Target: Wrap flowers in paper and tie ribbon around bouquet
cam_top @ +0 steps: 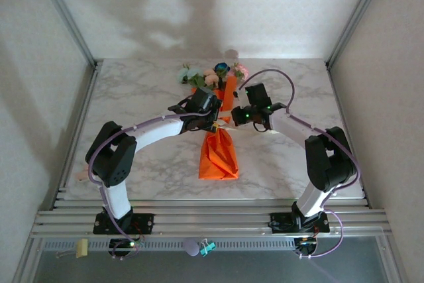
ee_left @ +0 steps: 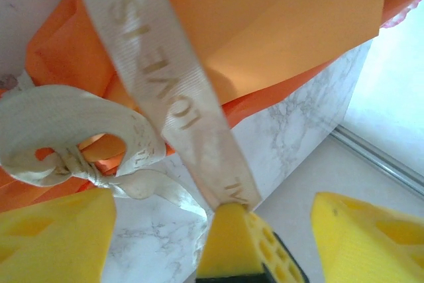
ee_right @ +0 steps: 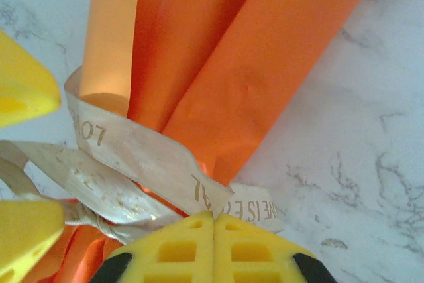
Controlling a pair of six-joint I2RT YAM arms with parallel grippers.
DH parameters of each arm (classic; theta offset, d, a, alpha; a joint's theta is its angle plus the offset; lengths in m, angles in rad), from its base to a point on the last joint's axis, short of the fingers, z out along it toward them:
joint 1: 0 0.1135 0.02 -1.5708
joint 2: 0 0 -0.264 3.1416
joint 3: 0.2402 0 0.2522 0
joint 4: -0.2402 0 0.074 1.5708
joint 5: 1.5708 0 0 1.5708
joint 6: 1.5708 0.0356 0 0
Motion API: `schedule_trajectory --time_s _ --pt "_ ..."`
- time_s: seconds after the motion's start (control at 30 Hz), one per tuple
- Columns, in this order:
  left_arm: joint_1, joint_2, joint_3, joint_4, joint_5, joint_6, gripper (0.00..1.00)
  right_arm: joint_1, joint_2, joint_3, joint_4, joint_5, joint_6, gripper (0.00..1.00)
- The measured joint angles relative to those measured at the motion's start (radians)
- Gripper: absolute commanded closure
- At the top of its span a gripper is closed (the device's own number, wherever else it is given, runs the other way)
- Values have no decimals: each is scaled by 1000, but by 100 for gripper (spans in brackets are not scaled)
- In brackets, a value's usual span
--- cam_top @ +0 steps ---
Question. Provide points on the aluminium frame rail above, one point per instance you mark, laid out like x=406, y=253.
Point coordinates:
x=212, y=220

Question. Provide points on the orange wrapping paper sheet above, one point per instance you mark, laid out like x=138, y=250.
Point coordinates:
x=218, y=160

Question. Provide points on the aluminium frame post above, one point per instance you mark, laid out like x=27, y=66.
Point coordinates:
x=356, y=14
x=66, y=14

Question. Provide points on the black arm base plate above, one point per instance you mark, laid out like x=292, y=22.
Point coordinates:
x=142, y=221
x=278, y=223

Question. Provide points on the aluminium side rail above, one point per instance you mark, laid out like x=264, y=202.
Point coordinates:
x=338, y=97
x=77, y=130

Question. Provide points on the cream binder clip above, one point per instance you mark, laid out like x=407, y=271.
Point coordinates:
x=81, y=248

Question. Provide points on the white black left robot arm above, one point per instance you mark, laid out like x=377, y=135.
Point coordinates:
x=112, y=157

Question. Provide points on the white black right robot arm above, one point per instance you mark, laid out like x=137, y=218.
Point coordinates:
x=328, y=163

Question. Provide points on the peach artificial flower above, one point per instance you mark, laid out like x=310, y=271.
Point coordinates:
x=212, y=78

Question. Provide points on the purple round disc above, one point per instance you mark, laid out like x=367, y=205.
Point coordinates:
x=191, y=247

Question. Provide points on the mint white artificial flower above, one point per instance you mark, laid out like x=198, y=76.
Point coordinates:
x=185, y=74

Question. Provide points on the blue artificial rose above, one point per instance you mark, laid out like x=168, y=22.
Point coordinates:
x=221, y=68

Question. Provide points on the teal binder clip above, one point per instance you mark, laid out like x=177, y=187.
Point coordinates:
x=208, y=248

